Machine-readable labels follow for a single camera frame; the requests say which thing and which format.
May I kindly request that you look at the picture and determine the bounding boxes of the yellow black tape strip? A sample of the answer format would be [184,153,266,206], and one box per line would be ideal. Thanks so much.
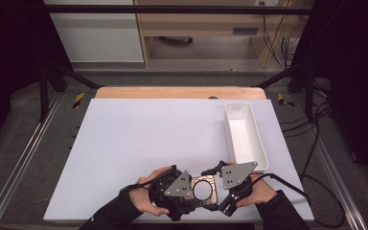
[277,93,296,108]
[72,92,86,109]

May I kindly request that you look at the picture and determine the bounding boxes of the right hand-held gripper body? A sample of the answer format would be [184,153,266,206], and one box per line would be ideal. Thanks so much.
[219,160,260,201]

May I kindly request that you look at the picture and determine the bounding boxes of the aluminium rail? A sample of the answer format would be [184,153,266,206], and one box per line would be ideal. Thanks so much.
[0,94,61,230]
[291,95,368,230]

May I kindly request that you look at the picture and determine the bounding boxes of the black horizontal frame bar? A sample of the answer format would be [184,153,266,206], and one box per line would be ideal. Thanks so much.
[43,4,315,15]

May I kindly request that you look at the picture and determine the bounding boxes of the black frame stand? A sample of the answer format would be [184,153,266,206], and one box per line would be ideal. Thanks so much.
[37,60,104,123]
[251,61,317,121]

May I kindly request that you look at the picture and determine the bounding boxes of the person's right hand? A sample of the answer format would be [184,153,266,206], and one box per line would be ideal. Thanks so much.
[235,173,278,209]

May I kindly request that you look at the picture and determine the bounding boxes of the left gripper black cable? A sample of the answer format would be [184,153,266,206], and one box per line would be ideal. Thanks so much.
[119,164,177,195]

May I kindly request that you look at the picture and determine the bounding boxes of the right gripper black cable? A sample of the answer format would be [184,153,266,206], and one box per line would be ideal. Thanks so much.
[250,172,346,229]

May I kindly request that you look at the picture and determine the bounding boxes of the black curtain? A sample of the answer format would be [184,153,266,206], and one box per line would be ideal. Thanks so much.
[291,0,368,186]
[0,0,73,157]

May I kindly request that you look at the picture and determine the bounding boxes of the white cabinet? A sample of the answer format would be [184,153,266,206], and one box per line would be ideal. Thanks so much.
[42,0,145,63]

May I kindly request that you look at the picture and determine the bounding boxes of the hanging black cable bundle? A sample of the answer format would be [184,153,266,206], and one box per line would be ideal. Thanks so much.
[261,3,301,68]

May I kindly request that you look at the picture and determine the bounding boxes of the black floor cable bundle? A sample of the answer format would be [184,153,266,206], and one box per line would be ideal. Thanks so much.
[281,80,334,180]

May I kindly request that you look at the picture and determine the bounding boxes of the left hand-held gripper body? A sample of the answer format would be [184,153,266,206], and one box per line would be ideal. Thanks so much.
[149,165,196,222]

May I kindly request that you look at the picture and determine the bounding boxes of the white wall socket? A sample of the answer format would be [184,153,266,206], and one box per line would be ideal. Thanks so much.
[254,0,284,8]

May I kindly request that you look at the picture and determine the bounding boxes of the white plastic bin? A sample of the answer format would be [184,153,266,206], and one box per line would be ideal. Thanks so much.
[223,102,269,173]

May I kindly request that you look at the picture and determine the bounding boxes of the person's left hand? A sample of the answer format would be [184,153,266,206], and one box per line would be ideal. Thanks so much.
[127,166,173,217]

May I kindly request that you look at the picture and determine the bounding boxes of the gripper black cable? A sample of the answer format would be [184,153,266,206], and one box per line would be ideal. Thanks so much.
[250,172,346,229]
[119,164,177,195]

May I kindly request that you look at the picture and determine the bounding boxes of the wooden desk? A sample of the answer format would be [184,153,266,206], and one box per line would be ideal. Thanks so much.
[133,0,303,70]

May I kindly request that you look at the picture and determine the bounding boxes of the white table sheet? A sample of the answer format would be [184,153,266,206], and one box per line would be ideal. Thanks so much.
[42,98,315,222]

